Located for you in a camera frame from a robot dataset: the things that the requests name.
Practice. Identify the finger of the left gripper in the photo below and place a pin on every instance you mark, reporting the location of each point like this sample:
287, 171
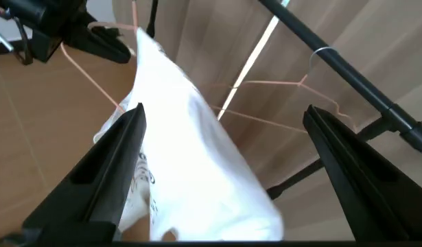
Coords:
104, 46

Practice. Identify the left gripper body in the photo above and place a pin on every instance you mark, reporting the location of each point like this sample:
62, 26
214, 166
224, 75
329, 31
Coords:
49, 31

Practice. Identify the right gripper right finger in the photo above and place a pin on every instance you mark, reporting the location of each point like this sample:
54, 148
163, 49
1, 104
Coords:
365, 185

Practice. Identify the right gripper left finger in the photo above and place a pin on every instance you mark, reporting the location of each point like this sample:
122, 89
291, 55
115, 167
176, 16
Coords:
94, 192

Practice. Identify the pink clothes hanger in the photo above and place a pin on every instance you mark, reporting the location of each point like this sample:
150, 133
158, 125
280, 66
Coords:
272, 82
90, 77

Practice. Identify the white printed garment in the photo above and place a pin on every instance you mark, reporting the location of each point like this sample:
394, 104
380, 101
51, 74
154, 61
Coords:
197, 154

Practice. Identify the black clothes rack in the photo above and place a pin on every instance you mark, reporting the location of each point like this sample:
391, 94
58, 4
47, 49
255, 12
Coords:
361, 82

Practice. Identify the beige curtain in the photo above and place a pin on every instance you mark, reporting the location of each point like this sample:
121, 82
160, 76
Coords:
368, 41

